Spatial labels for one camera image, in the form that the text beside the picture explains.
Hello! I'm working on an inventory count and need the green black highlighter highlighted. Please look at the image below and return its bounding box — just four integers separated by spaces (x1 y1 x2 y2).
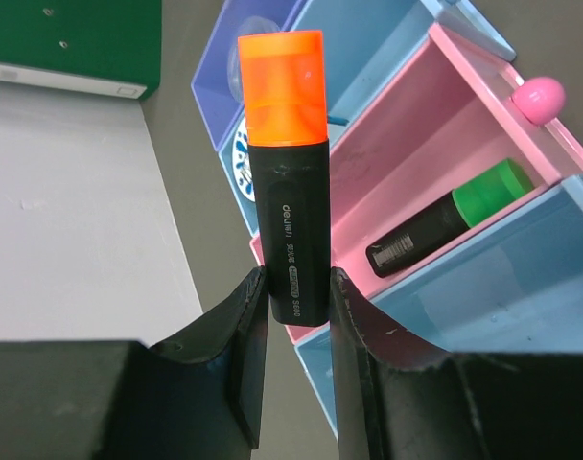
365 158 534 278

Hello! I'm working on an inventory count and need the blue round tub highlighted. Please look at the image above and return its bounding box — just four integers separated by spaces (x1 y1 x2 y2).
231 118 255 202

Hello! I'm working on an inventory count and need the purple drawer bin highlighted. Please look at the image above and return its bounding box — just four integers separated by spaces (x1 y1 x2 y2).
191 0 305 150

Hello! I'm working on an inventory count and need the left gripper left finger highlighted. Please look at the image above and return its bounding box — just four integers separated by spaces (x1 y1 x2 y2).
0 267 267 459

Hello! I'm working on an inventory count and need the orange black highlighter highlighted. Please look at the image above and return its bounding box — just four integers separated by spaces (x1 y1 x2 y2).
238 30 331 327

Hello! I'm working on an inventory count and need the pink drawer bin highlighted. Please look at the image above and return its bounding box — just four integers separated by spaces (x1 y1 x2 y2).
248 23 583 346

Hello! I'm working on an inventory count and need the light blue drawer bin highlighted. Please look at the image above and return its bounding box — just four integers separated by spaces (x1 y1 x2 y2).
293 172 583 432

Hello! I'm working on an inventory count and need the green ring binder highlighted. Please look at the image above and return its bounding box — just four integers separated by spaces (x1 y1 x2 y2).
0 0 162 100

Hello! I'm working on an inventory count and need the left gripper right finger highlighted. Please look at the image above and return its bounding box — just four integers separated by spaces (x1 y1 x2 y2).
330 267 583 459

